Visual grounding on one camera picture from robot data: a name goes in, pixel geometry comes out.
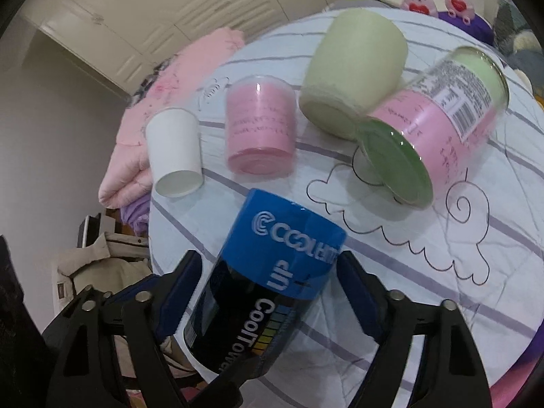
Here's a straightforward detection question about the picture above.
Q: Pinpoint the grey plush paw cushion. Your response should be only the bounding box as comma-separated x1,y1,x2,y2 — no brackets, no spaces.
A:
507,31,544,102

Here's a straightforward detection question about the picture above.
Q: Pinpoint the far pink bunny toy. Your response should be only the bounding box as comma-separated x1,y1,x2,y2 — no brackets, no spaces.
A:
445,0,476,26

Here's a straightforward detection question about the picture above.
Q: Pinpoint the cream white wardrobe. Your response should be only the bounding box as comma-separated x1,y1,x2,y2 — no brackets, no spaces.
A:
21,0,338,94

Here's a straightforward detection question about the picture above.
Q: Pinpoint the light green ceramic cup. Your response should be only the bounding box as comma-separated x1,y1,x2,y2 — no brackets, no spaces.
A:
299,8,408,141

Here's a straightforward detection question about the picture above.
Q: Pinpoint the small pink clear cup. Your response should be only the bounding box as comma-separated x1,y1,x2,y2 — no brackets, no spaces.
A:
225,75,297,177

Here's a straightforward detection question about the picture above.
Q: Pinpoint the white striped round quilt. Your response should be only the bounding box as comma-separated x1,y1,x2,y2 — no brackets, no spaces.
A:
150,8,543,407

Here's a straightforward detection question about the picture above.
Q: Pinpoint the pink folded blanket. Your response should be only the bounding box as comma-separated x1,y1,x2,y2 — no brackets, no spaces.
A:
98,28,245,209

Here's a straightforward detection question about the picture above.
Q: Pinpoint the purple pillow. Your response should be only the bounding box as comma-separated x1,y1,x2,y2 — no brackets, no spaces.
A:
437,10,496,45

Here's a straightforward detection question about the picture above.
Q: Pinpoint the clear pink green cup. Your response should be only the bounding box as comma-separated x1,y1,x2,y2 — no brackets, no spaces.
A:
357,46,510,208

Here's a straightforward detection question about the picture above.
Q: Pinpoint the blue black Cooltime cup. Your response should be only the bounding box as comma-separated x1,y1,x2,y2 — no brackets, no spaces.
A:
184,189,347,378

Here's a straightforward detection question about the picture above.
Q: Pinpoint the triangle pattern quilted cushion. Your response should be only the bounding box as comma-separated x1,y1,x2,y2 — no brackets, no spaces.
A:
493,0,527,49

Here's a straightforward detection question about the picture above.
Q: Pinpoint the purple folded blanket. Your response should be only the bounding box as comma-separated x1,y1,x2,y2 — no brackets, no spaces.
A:
120,194,151,236

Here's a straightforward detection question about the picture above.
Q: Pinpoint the white paper cup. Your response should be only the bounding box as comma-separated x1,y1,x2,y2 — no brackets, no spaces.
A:
145,108,204,198

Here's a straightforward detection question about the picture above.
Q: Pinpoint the beige clothes pile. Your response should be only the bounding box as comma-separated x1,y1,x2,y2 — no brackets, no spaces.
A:
53,232,152,309

